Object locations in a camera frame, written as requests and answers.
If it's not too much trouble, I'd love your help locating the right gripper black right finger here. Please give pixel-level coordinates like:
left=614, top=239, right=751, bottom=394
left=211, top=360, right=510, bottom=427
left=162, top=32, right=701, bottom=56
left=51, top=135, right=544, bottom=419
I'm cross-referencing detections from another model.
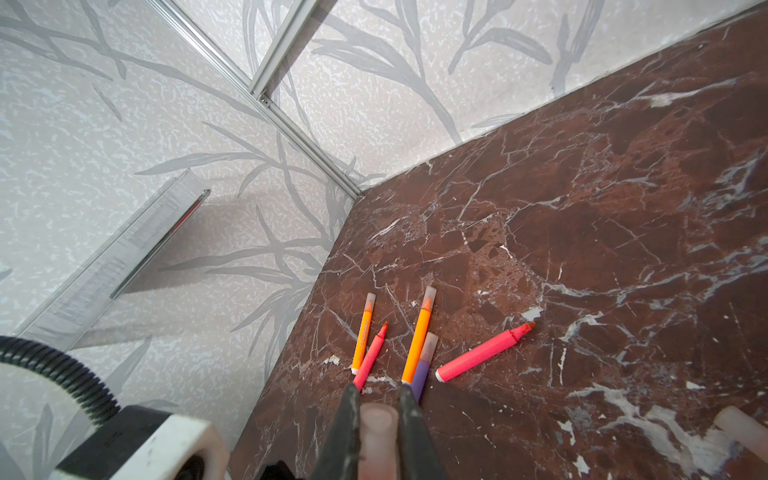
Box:
left=397, top=385, right=449, bottom=480

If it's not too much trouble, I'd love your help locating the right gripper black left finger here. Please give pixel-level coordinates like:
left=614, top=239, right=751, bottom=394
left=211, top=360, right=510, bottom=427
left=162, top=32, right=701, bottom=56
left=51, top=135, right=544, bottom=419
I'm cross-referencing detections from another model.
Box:
left=309, top=383, right=361, bottom=480

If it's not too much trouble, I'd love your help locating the translucent pen cap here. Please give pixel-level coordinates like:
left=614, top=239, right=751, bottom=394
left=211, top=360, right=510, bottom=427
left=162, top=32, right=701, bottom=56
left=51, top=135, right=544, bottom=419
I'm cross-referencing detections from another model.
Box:
left=714, top=406, right=768, bottom=462
left=358, top=403, right=399, bottom=479

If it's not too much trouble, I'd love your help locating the purple highlighter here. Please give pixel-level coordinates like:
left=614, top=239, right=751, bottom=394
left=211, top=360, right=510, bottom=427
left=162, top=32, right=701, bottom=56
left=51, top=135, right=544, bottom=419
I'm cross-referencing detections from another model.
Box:
left=410, top=332, right=438, bottom=403

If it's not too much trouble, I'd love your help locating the orange highlighter pair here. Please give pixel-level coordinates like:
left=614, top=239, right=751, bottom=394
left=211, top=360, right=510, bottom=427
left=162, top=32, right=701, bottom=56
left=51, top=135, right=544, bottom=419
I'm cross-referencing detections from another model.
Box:
left=350, top=293, right=376, bottom=374
left=401, top=286, right=437, bottom=385

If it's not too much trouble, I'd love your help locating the pink highlighter centre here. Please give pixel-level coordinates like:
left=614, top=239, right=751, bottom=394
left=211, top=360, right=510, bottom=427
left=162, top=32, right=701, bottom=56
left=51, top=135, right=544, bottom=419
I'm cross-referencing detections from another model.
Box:
left=435, top=322, right=536, bottom=383

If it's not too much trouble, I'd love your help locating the pink highlighter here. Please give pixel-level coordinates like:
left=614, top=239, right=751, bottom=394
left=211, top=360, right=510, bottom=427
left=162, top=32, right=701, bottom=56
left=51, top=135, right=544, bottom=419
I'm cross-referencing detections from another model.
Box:
left=353, top=322, right=388, bottom=392
left=435, top=322, right=536, bottom=383

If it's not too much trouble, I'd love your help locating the pink highlighter left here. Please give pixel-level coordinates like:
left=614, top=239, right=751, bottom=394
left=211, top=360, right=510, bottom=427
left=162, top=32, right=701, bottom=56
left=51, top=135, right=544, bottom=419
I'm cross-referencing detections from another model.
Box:
left=353, top=322, right=388, bottom=392

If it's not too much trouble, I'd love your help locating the clear plastic wall tray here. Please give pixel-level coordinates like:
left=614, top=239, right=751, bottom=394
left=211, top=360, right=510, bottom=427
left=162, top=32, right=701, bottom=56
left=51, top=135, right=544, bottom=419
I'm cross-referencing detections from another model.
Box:
left=14, top=169, right=211, bottom=352

